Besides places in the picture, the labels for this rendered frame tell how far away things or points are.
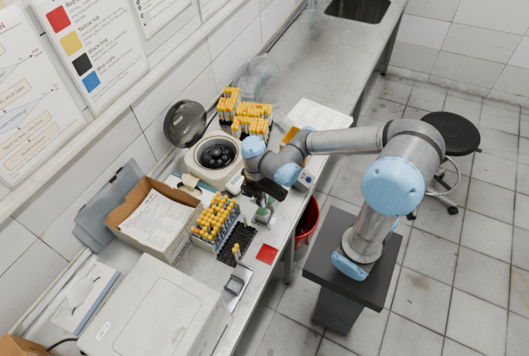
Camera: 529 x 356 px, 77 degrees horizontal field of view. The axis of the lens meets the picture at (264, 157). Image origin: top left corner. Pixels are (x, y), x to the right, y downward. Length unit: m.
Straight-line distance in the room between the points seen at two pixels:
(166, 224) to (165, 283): 0.41
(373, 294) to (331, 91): 1.11
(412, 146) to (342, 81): 1.32
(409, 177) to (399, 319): 1.64
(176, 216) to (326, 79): 1.15
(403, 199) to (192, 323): 0.61
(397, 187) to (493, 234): 2.07
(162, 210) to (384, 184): 0.97
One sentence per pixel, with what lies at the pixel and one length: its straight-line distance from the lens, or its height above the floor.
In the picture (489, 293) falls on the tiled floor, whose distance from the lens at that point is 2.53.
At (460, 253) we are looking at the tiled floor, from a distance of 2.56.
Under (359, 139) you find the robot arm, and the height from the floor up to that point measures 1.46.
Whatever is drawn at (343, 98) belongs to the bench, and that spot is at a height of 0.87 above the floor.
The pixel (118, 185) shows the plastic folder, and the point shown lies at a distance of 1.44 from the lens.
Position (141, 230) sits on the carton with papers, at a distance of 1.42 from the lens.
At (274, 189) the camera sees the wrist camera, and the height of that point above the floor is 1.15.
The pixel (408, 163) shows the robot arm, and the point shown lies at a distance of 0.71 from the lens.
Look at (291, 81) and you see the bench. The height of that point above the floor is 0.88.
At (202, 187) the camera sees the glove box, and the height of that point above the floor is 0.94.
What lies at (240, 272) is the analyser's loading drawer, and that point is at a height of 0.92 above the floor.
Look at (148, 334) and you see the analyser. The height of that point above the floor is 1.17.
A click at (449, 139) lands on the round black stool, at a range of 2.18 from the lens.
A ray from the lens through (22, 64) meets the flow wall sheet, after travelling 1.07.
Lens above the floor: 2.11
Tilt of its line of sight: 51 degrees down
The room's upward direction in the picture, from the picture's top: 4 degrees counter-clockwise
